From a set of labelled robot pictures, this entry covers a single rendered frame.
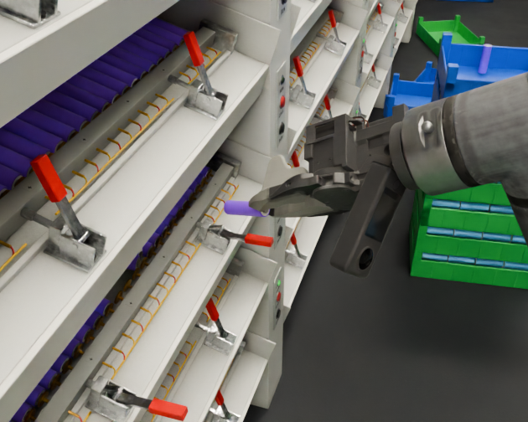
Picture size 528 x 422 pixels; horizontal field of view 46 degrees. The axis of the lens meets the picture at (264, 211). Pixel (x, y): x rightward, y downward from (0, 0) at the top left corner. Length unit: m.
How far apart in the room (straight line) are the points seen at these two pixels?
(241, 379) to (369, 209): 0.60
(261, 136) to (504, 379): 0.81
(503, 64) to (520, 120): 0.99
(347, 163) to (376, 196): 0.05
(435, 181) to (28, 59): 0.38
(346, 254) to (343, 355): 0.80
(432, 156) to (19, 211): 0.36
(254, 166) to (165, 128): 0.28
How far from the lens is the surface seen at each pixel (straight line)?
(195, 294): 0.75
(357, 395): 1.35
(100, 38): 0.47
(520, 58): 1.56
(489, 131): 0.58
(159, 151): 0.63
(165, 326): 0.72
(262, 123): 0.89
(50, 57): 0.42
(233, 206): 0.77
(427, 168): 0.60
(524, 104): 0.57
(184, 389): 0.90
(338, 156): 0.66
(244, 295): 1.02
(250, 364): 1.18
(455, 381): 1.41
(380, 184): 0.63
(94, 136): 0.60
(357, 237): 0.62
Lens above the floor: 1.06
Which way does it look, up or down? 36 degrees down
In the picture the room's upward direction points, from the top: straight up
